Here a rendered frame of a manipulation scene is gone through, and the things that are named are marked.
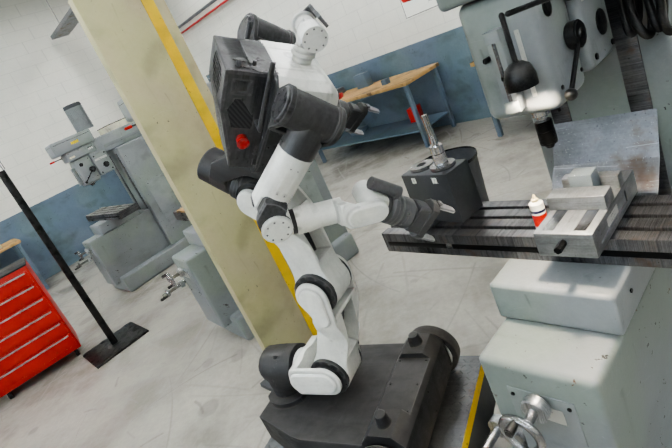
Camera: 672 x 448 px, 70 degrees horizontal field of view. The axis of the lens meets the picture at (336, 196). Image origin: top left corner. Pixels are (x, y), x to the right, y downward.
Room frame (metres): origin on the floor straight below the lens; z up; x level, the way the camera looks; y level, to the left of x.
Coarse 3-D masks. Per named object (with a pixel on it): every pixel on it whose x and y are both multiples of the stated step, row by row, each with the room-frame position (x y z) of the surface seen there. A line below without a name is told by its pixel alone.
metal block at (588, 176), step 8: (576, 168) 1.23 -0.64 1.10; (584, 168) 1.21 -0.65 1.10; (592, 168) 1.19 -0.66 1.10; (568, 176) 1.20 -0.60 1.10; (576, 176) 1.19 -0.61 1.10; (584, 176) 1.17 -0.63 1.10; (592, 176) 1.17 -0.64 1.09; (576, 184) 1.19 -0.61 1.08; (584, 184) 1.17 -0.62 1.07; (592, 184) 1.16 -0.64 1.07; (600, 184) 1.19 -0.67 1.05
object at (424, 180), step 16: (432, 160) 1.66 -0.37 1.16; (448, 160) 1.58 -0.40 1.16; (464, 160) 1.56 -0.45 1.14; (416, 176) 1.62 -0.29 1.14; (432, 176) 1.55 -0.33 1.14; (448, 176) 1.51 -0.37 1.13; (464, 176) 1.54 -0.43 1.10; (416, 192) 1.65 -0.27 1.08; (432, 192) 1.58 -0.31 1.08; (448, 192) 1.51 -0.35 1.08; (464, 192) 1.53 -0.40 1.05; (464, 208) 1.51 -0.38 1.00
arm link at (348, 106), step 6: (342, 102) 1.69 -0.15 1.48; (348, 102) 1.73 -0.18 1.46; (360, 102) 1.73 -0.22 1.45; (348, 108) 1.68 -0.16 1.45; (354, 108) 1.70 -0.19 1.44; (360, 108) 1.72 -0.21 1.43; (366, 108) 1.72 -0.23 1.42; (348, 114) 1.68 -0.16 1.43; (354, 114) 1.70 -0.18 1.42; (360, 114) 1.71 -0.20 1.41; (366, 114) 1.72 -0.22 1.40; (348, 120) 1.71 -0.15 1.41; (354, 120) 1.72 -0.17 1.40; (360, 120) 1.72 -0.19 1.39; (348, 126) 1.73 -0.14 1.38; (354, 126) 1.73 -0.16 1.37
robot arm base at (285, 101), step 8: (280, 88) 1.12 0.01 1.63; (288, 88) 1.07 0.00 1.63; (296, 88) 1.06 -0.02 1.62; (280, 96) 1.09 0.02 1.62; (288, 96) 1.05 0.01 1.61; (296, 96) 1.04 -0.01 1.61; (280, 104) 1.07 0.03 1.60; (288, 104) 1.04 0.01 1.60; (272, 112) 1.09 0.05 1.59; (280, 112) 1.05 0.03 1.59; (288, 112) 1.03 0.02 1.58; (344, 112) 1.09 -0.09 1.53; (272, 120) 1.09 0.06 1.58; (280, 120) 1.04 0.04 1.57; (344, 120) 1.08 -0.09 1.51; (272, 128) 1.10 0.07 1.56; (280, 128) 1.10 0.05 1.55; (336, 128) 1.07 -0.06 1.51; (344, 128) 1.08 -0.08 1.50; (336, 136) 1.07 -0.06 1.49; (328, 144) 1.09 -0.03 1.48
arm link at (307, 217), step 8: (328, 200) 1.19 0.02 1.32; (296, 208) 1.17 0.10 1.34; (304, 208) 1.17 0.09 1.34; (312, 208) 1.17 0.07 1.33; (320, 208) 1.17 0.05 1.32; (328, 208) 1.17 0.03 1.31; (288, 216) 1.12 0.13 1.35; (296, 216) 1.15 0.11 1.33; (304, 216) 1.15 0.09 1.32; (312, 216) 1.15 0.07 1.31; (320, 216) 1.16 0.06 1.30; (328, 216) 1.16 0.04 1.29; (336, 216) 1.16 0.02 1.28; (296, 224) 1.15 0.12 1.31; (304, 224) 1.15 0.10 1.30; (312, 224) 1.15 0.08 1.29; (320, 224) 1.16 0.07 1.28; (328, 224) 1.17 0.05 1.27; (296, 232) 1.16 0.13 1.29; (304, 232) 1.16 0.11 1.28
